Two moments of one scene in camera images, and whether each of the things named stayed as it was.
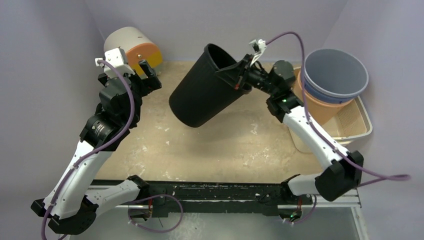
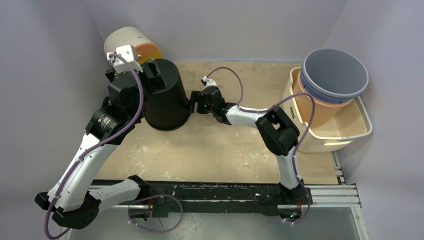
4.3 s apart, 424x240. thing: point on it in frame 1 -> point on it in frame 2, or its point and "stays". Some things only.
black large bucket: x=203 y=94 -> x=167 y=109
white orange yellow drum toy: x=137 y=46 stays
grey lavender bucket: x=334 y=76 stays
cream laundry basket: x=350 y=123 stays
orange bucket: x=322 y=111 stays
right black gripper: x=245 y=71 -> x=195 y=102
